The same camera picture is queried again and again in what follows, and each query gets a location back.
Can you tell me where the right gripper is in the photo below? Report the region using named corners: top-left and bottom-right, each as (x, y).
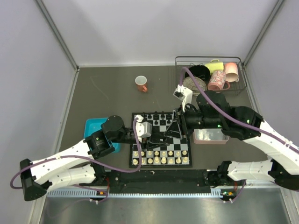
top-left (164, 104), bottom-right (222, 139)

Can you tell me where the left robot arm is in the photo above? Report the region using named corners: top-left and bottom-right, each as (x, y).
top-left (20, 115), bottom-right (167, 201)

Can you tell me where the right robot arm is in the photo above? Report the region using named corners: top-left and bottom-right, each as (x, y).
top-left (152, 91), bottom-right (299, 191)

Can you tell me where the chess board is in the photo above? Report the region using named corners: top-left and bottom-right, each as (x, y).
top-left (140, 112), bottom-right (192, 168)

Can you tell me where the pink metal tray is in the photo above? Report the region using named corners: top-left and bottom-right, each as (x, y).
top-left (193, 129), bottom-right (229, 145)

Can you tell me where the patterned plate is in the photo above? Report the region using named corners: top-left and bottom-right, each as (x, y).
top-left (183, 77), bottom-right (207, 96)

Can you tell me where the orange mug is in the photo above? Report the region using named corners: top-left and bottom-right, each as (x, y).
top-left (135, 76), bottom-right (148, 92)

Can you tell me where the blue plastic tray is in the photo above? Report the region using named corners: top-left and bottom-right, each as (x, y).
top-left (84, 118), bottom-right (121, 153)

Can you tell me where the black bowl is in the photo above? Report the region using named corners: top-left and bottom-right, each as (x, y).
top-left (189, 65), bottom-right (210, 82)

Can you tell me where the pink floral mug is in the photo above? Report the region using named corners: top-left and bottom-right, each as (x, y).
top-left (207, 70), bottom-right (230, 91)

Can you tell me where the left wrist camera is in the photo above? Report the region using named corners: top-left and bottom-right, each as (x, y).
top-left (135, 115), bottom-right (152, 142)

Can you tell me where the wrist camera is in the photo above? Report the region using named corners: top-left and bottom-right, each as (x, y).
top-left (173, 85), bottom-right (193, 112)
top-left (135, 115), bottom-right (152, 142)

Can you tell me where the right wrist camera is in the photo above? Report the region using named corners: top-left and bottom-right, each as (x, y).
top-left (173, 85), bottom-right (193, 112)

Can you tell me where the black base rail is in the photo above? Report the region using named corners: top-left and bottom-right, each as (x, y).
top-left (107, 169), bottom-right (211, 194)

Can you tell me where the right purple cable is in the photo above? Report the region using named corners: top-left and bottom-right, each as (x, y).
top-left (179, 67), bottom-right (299, 203)

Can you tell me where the purple cable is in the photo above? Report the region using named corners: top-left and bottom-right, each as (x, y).
top-left (179, 67), bottom-right (299, 203)
top-left (9, 116), bottom-right (143, 203)

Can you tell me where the wire dish rack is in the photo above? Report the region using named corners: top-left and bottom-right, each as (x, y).
top-left (175, 56), bottom-right (247, 96)

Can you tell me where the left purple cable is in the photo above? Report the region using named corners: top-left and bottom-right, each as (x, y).
top-left (9, 116), bottom-right (143, 203)

